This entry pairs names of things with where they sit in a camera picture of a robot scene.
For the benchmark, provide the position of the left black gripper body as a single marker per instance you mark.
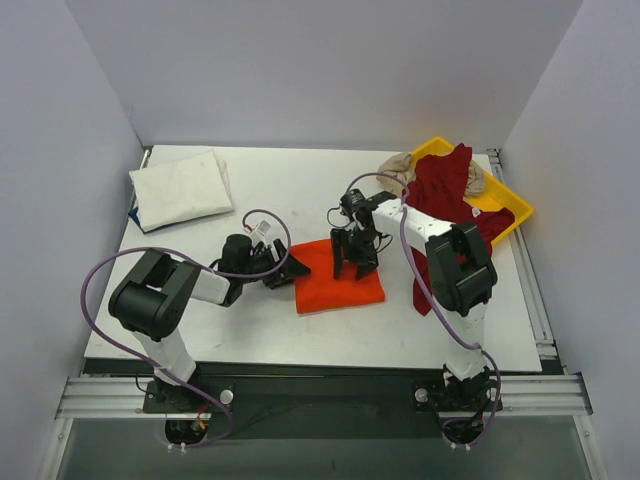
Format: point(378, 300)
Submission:
point(275, 270)

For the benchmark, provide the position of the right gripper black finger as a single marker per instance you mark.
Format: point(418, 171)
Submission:
point(365, 268)
point(337, 243)

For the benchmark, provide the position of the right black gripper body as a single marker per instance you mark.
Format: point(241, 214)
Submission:
point(356, 247)

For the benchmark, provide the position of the orange t shirt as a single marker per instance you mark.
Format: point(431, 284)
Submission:
point(319, 291)

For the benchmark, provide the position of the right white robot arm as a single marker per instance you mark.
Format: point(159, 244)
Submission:
point(450, 262)

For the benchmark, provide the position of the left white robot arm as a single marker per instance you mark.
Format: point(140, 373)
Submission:
point(150, 301)

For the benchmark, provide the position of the beige t shirt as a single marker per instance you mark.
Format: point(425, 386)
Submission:
point(398, 169)

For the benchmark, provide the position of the folded white t shirt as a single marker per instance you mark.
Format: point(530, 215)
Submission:
point(180, 191)

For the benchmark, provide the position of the dark red t shirt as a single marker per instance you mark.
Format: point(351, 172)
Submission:
point(438, 191)

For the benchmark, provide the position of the folded blue t shirt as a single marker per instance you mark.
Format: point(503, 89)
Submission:
point(133, 214)

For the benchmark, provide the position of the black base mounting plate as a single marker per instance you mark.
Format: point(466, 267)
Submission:
point(328, 404)

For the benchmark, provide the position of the yellow plastic bin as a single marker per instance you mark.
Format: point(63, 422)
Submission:
point(495, 196)

